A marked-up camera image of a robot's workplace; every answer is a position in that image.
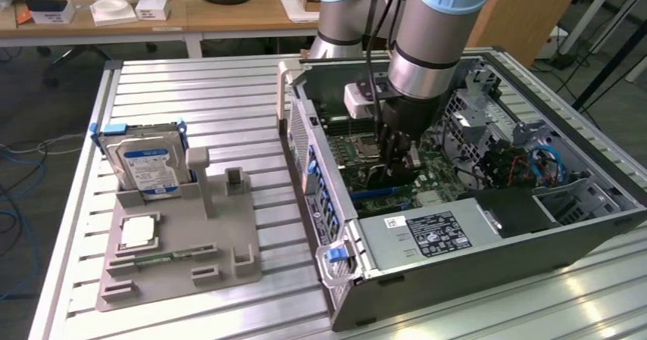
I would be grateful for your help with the CPU socket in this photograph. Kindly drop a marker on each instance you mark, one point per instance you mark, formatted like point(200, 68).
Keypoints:
point(364, 148)

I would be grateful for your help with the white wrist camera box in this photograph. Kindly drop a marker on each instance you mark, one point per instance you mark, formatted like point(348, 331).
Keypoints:
point(358, 101)

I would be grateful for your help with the blue expansion slot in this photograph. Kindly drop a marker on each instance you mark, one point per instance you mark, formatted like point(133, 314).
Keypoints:
point(373, 194)

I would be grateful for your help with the white round holder block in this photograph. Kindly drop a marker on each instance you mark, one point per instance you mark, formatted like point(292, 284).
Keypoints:
point(113, 12)

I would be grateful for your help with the black open PC case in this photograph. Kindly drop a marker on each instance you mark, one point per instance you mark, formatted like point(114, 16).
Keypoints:
point(454, 279)

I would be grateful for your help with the green motherboard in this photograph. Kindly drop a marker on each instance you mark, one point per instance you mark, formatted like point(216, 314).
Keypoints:
point(434, 188)

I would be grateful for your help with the white box black lid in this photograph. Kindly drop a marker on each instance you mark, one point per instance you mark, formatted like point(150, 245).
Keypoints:
point(50, 12)

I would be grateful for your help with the white paper sheet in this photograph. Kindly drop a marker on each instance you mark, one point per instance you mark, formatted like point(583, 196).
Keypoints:
point(297, 10)

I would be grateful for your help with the grey power supply unit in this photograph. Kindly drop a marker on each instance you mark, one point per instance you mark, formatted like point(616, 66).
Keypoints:
point(424, 234)

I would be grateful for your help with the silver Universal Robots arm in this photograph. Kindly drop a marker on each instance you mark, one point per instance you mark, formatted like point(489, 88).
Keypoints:
point(429, 33)

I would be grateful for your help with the black office chair base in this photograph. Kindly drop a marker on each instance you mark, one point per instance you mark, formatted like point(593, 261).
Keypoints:
point(70, 60)

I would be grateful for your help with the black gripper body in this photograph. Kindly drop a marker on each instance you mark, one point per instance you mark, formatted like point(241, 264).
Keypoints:
point(409, 114)

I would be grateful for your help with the silver CPU chip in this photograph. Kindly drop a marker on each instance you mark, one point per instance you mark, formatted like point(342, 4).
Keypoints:
point(137, 232)

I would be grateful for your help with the black slanted stand pole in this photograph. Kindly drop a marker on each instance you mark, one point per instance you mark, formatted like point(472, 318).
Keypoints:
point(605, 52)

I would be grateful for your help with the blue case latch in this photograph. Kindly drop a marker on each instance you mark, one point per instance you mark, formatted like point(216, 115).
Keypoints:
point(334, 256)

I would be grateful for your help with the wooden desk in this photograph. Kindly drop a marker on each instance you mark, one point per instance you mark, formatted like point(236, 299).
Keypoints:
point(226, 22)

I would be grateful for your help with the hard disk drive blue label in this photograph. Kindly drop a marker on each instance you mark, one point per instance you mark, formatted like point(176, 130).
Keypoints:
point(112, 129)

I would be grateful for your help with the small white labelled box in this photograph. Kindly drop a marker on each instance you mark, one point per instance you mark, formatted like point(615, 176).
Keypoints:
point(150, 8)

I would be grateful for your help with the green RAM stick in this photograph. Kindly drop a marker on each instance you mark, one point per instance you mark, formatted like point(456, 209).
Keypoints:
point(161, 259)

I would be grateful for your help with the wooden cabinet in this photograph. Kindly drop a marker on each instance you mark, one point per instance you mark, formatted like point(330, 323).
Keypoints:
point(515, 14)

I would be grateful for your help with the grey printed parts rack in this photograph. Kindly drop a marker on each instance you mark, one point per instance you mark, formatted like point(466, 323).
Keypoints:
point(186, 241)

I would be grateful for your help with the perforated metal disk bay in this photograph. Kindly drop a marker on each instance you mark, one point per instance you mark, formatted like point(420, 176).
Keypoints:
point(474, 120)

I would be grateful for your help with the beige card retention bracket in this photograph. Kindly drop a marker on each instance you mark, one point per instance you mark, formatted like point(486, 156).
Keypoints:
point(284, 90)

